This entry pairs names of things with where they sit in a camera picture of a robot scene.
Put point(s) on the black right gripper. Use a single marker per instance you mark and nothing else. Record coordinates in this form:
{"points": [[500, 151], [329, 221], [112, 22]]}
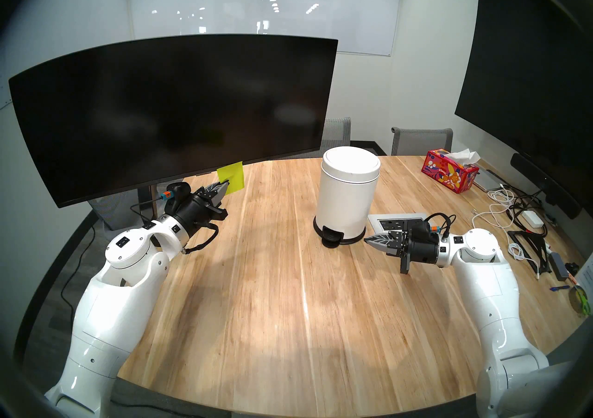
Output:
{"points": [[419, 248]]}

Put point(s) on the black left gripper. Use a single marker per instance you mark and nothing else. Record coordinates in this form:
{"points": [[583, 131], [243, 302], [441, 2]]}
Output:
{"points": [[194, 213]]}

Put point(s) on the yellow sticky note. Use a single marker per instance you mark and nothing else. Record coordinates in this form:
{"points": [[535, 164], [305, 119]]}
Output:
{"points": [[234, 174]]}

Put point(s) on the white pedal trash can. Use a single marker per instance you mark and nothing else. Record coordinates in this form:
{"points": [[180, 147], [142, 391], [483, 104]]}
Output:
{"points": [[345, 194]]}

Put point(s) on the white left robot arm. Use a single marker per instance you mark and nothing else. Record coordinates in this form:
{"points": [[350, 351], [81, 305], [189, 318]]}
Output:
{"points": [[106, 310]]}

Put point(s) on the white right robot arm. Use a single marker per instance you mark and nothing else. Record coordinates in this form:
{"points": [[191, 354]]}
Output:
{"points": [[495, 292]]}

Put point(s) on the curved black monitor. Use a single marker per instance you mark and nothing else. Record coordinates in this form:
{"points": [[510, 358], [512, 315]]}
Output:
{"points": [[176, 111]]}

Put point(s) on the white table power outlet box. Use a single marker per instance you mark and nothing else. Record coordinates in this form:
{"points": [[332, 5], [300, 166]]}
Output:
{"points": [[389, 220]]}

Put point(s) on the red patterned tissue box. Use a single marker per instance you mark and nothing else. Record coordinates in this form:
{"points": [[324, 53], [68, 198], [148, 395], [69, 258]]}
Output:
{"points": [[447, 174]]}

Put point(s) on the grey mesh office chair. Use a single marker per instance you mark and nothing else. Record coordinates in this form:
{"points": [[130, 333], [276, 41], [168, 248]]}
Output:
{"points": [[421, 143], [336, 132]]}

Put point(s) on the silver laptop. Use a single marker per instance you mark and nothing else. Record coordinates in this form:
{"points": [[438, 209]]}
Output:
{"points": [[490, 180]]}

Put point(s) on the white power adapter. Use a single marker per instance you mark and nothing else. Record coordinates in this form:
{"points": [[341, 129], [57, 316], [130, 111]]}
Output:
{"points": [[533, 219]]}

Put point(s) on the black folding laptop stand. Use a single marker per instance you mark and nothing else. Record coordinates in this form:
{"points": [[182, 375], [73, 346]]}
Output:
{"points": [[539, 255]]}

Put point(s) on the black video sound bar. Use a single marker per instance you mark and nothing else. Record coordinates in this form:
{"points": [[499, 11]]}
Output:
{"points": [[542, 183]]}

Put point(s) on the grey adapter hub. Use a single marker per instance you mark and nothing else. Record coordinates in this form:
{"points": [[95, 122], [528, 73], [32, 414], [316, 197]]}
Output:
{"points": [[559, 266]]}

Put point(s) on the blue pen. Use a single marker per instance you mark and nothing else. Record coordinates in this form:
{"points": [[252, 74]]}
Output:
{"points": [[559, 288]]}

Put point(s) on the small black adapter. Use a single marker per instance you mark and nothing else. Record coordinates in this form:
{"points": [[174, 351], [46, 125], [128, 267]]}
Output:
{"points": [[573, 267]]}

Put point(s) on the glass whiteboard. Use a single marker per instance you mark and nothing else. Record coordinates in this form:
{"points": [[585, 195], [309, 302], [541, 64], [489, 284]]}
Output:
{"points": [[259, 0]]}

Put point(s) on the white paper sheet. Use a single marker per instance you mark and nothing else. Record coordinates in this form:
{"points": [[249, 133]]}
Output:
{"points": [[587, 276]]}

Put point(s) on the tape roll with green scissors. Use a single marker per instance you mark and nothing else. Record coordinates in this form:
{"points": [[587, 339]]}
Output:
{"points": [[581, 301]]}

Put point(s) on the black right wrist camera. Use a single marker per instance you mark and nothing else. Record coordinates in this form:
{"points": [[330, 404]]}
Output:
{"points": [[420, 227]]}

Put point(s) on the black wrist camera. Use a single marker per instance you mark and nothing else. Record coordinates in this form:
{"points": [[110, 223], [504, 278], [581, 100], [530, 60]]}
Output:
{"points": [[178, 190], [420, 227]]}

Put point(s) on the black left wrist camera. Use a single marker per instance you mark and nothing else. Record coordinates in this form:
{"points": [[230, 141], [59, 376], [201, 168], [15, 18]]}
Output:
{"points": [[178, 190]]}

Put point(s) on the large black wall display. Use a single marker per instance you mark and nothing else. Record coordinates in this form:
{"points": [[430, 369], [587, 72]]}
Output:
{"points": [[528, 74]]}

